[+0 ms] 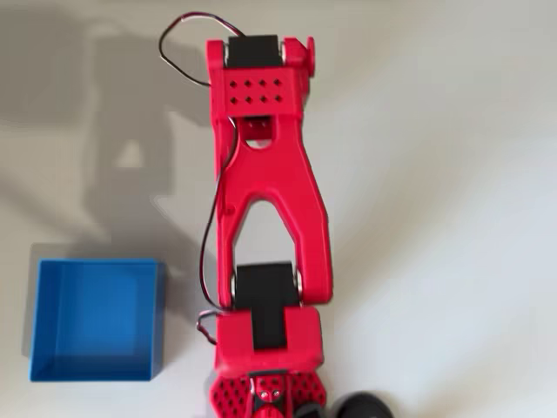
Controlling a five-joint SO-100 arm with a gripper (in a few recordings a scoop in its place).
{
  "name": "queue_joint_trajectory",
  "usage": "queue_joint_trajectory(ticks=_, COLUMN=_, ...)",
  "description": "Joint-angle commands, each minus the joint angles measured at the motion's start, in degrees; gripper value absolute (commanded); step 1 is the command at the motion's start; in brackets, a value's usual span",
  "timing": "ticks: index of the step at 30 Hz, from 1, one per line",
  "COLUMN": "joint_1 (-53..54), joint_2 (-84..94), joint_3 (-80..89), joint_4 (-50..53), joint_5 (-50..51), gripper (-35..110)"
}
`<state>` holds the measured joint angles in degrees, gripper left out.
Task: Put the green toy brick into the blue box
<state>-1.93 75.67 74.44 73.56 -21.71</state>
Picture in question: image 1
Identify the red robot arm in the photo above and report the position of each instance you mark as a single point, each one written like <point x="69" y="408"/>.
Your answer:
<point x="261" y="174"/>

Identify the blue plastic box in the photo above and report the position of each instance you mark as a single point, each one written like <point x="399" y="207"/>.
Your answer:
<point x="95" y="313"/>

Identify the black round object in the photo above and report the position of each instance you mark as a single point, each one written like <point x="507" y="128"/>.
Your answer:
<point x="363" y="407"/>

